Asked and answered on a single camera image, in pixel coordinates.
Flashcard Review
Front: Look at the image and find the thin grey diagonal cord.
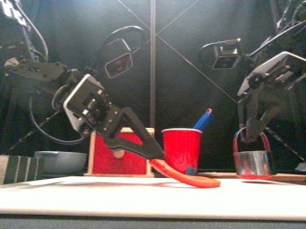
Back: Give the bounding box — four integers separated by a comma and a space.
132, 0, 201, 57
117, 0, 237, 103

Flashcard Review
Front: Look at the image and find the round metal cutter red handle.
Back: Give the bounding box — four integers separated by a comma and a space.
233, 126, 279, 180

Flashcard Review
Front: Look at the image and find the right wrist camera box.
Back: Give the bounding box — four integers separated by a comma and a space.
212, 38, 245, 71

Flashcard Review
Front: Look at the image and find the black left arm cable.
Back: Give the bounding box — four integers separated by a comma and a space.
29, 84, 87, 147

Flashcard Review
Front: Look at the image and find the white cutting board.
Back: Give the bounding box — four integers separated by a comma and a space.
0, 175, 306, 222

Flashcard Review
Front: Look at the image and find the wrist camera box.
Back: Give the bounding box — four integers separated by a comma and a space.
212, 38, 245, 71
104, 38, 136, 80

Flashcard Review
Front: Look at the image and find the black left camera cable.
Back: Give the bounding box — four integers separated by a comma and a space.
96, 25, 148, 70

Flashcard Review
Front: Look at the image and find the blue utensil with red tip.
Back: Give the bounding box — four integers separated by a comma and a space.
193, 107, 216, 132

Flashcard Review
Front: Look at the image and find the black camera cable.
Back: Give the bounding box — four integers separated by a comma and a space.
96, 25, 148, 70
198, 38, 242, 70

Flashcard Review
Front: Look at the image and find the red plastic cup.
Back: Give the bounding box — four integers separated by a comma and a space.
161, 127, 205, 176

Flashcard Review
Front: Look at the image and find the black right camera cable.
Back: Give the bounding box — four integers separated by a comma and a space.
198, 38, 242, 70

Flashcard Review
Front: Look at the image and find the grey-blue bowl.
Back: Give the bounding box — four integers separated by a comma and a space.
33, 150, 89, 175

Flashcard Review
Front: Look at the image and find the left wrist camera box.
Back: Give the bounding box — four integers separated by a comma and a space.
104, 38, 136, 80

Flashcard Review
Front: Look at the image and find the metal frame pole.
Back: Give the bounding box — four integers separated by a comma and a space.
150, 0, 158, 129

